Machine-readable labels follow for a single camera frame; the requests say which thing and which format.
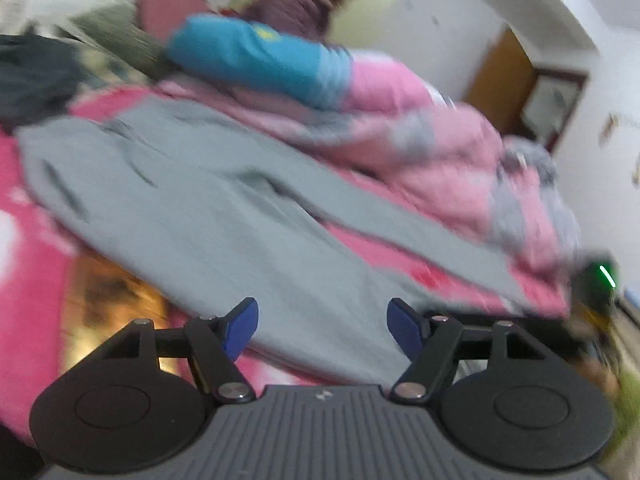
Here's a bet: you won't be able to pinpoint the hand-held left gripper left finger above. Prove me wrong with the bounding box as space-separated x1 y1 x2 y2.
102 296 260 405

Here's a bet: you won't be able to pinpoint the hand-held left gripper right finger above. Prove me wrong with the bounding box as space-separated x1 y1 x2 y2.
387 297 551 405

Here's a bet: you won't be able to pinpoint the grey pants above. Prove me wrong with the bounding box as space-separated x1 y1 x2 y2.
15 95 531 391

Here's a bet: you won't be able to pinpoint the pink grey floral duvet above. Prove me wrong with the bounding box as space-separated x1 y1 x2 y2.
155 80 583 311

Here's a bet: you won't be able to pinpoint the pink floral bed blanket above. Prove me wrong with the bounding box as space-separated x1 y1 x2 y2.
0 85 571 451

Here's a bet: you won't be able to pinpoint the wooden door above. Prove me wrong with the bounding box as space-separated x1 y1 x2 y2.
465 27 591 153

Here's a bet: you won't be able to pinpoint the blue pink striped quilt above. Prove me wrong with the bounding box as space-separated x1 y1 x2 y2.
165 14 451 111

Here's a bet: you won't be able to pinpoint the green floral pillow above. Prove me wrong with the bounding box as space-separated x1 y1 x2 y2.
70 2 168 81

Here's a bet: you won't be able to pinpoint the dark grey garment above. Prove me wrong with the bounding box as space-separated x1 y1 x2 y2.
0 34 88 126

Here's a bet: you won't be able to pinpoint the dusty pink pillow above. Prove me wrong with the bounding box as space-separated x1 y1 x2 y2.
137 0 216 43

